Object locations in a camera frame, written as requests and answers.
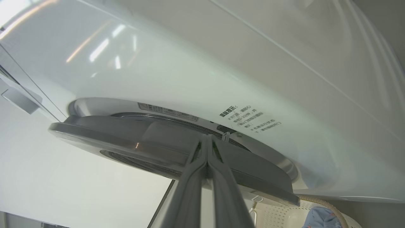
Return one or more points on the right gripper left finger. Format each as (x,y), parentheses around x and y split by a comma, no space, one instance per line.
(186,196)

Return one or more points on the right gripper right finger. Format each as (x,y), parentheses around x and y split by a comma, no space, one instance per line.
(227,196)

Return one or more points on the white washing machine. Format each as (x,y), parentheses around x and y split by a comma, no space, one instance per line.
(196,63)

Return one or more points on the cream perforated laundry basket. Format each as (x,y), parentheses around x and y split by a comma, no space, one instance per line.
(284,215)

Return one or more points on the dark round washing machine door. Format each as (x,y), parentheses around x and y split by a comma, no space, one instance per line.
(126,139)

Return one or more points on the blue cartoon print garment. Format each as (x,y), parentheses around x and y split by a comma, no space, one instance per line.
(321,219)

